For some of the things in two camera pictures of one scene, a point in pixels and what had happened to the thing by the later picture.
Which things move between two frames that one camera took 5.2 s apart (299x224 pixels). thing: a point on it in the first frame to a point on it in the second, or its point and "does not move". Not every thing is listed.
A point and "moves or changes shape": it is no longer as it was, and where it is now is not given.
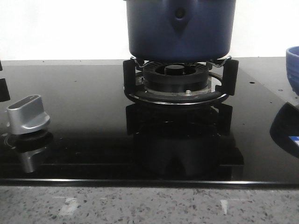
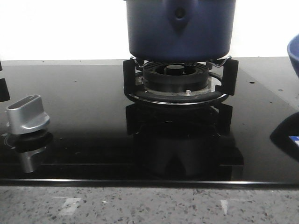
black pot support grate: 230,75 does not move
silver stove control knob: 26,115 does not move
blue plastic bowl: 292,63 moves or changes shape
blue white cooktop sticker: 295,138 does not move
